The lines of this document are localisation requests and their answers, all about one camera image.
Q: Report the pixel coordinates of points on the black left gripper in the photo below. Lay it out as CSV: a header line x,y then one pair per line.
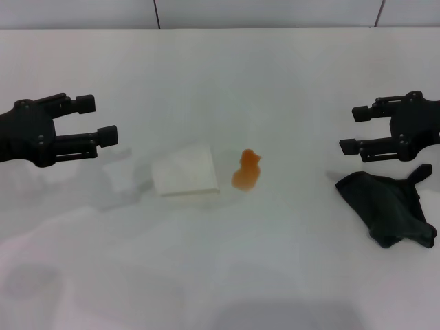
x,y
31,134

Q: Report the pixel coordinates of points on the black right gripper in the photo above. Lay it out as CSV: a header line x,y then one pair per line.
x,y
417,127

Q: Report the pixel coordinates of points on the dark blue rag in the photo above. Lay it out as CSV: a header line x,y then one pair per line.
x,y
388,203

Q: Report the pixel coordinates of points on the white paper cup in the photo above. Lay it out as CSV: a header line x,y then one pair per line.
x,y
187,172

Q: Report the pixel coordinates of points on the brown water stain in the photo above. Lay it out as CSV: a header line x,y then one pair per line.
x,y
247,172

